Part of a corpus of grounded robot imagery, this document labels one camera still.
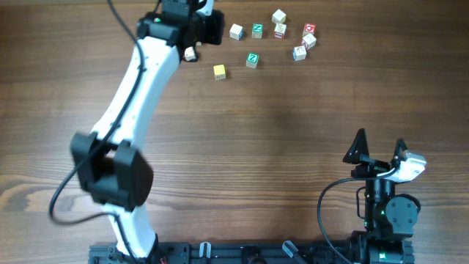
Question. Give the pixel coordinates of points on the white block red drawing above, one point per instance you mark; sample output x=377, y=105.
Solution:
x=280, y=30

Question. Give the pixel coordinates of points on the white block blue side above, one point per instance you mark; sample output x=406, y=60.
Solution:
x=236, y=32

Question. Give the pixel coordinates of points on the red O block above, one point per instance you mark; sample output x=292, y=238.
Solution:
x=309, y=28

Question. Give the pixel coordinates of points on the yellow top block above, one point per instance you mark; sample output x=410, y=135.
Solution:
x=219, y=72

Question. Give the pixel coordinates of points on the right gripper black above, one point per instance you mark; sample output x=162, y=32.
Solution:
x=371, y=166

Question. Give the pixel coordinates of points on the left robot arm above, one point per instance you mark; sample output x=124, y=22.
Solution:
x=108, y=161

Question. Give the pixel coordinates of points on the green Z block upper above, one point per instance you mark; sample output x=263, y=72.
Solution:
x=257, y=30

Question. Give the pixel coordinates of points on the white block blue edge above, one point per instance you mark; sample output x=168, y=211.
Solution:
x=299, y=53

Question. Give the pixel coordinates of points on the green z block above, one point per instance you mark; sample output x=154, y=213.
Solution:
x=252, y=60
x=257, y=30

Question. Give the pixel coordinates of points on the white block red edge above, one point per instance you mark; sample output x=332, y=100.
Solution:
x=308, y=41

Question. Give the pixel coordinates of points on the green Z block lower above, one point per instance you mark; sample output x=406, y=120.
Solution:
x=252, y=60

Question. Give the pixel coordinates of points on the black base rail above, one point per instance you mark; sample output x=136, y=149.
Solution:
x=288, y=252

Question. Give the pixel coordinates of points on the white block dotted left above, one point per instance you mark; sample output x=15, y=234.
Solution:
x=190, y=54

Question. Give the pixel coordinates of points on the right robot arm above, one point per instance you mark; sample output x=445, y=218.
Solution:
x=389, y=217

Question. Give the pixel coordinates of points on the plain white block top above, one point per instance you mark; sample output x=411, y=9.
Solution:
x=279, y=16

